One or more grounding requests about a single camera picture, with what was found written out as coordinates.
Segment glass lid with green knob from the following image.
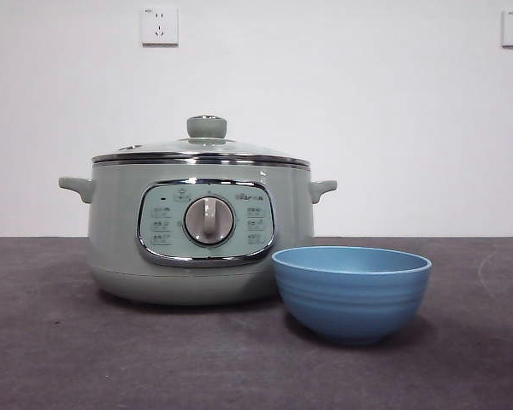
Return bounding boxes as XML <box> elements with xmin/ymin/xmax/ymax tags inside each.
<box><xmin>91</xmin><ymin>114</ymin><xmax>311</xmax><ymax>166</ymax></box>

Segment pale green electric steamer pot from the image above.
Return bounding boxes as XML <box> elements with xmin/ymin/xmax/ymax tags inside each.
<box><xmin>58</xmin><ymin>160</ymin><xmax>338</xmax><ymax>307</ymax></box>

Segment blue ribbed bowl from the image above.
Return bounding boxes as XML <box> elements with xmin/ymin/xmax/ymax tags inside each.
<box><xmin>272</xmin><ymin>246</ymin><xmax>433</xmax><ymax>346</ymax></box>

